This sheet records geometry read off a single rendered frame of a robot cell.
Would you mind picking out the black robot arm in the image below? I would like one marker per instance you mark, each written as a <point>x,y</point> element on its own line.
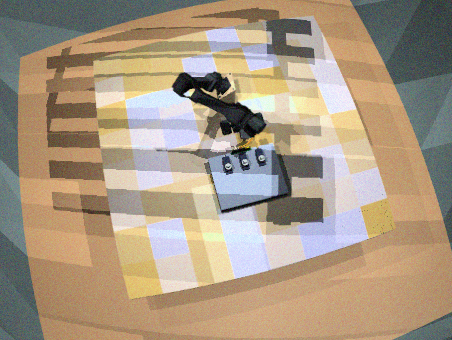
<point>241,115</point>

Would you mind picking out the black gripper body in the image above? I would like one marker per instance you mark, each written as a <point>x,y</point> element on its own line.
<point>226,126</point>

